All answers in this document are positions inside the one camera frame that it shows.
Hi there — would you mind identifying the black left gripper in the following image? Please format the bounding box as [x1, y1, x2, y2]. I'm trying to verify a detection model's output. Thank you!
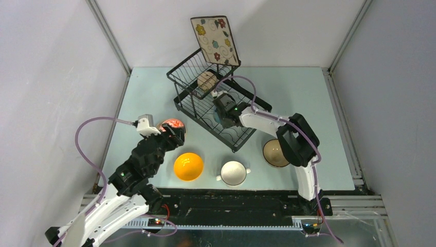
[141, 122, 185, 174]

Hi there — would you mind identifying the white two-handled soup bowl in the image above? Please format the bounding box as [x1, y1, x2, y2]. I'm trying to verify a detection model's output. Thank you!
[215, 161, 251, 187]

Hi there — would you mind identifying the orange patterned white bowl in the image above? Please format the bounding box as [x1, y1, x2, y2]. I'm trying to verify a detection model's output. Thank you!
[158, 118, 187, 137]

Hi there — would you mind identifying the blue floral mug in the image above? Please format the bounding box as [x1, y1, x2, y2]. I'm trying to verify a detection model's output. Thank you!
[213, 109, 223, 125]

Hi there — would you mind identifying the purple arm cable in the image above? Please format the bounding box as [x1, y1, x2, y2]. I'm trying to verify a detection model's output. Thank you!
[51, 116, 178, 247]
[212, 75, 344, 244]

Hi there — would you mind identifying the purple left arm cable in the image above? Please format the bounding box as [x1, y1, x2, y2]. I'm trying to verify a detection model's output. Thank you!
[51, 116, 178, 247]

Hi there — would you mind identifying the tan bowl with dark rim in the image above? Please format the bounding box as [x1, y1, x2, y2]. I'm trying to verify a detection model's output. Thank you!
[263, 139, 289, 168]

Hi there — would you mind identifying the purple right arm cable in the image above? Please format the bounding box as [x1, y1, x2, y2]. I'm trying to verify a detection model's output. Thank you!
[212, 75, 344, 244]

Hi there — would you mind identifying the beige ceramic mug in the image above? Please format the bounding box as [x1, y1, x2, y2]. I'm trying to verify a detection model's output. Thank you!
[197, 71, 218, 92]

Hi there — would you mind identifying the left electronics board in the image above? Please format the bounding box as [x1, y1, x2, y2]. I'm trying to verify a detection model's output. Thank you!
[147, 218, 166, 227]

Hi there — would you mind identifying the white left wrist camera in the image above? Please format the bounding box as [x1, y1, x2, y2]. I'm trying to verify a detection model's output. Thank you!
[136, 114, 161, 137]

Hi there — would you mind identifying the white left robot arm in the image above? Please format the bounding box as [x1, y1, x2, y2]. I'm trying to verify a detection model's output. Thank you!
[45, 121, 186, 246]

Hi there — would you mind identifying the electronics board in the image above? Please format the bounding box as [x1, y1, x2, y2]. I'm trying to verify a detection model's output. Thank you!
[147, 218, 166, 227]
[302, 222, 323, 237]

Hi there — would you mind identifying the yellow orange bowl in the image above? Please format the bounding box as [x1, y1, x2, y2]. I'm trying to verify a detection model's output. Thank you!
[173, 152, 204, 182]

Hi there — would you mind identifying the square floral ceramic plate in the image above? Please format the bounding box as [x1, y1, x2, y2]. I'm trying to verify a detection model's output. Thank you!
[190, 15, 241, 66]

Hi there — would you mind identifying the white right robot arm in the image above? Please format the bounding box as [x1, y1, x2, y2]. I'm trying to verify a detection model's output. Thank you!
[212, 91, 324, 216]

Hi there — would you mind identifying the right electronics board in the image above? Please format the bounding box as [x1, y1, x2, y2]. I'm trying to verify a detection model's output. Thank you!
[302, 222, 323, 237]

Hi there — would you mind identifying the black wire dish rack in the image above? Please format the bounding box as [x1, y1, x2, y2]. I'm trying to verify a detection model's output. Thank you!
[167, 49, 255, 152]

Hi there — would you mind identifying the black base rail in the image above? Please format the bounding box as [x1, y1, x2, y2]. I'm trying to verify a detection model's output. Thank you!
[148, 188, 333, 227]

